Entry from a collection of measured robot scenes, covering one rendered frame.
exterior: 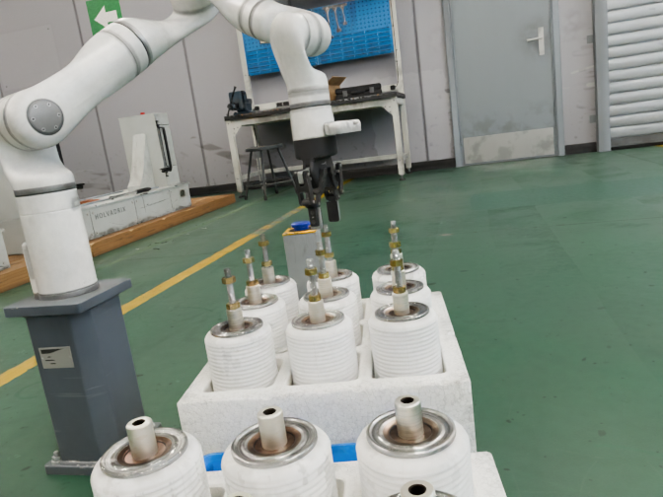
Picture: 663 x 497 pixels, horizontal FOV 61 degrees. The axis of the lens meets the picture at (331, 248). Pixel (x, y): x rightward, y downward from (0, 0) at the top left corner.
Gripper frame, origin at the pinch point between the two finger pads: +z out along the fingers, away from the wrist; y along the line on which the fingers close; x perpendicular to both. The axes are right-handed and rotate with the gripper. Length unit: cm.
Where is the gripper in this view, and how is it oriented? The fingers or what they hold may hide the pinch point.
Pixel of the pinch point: (325, 218)
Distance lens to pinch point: 99.9
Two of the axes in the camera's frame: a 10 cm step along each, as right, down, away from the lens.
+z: 1.3, 9.7, 2.0
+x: 8.9, -0.2, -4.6
